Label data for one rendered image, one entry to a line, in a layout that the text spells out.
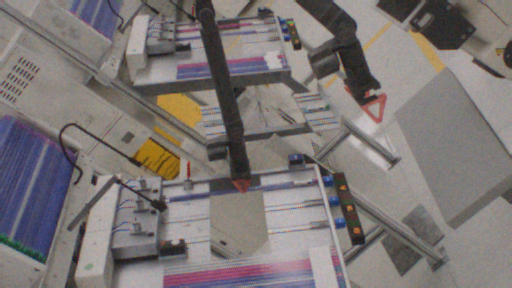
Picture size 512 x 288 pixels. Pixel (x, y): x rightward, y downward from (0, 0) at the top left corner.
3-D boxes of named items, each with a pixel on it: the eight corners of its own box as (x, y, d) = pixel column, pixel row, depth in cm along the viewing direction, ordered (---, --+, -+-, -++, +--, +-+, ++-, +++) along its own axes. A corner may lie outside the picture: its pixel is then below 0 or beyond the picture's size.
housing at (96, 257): (129, 205, 226) (121, 172, 218) (113, 309, 185) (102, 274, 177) (107, 207, 226) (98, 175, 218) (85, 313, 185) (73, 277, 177)
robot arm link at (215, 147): (240, 127, 198) (236, 116, 205) (204, 134, 197) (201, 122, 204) (245, 160, 203) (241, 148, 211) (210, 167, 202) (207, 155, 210)
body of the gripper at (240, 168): (231, 182, 207) (228, 164, 203) (230, 164, 216) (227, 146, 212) (251, 180, 207) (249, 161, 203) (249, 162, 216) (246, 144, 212)
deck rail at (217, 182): (317, 177, 227) (316, 163, 224) (318, 180, 226) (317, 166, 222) (118, 200, 227) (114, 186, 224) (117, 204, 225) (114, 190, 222)
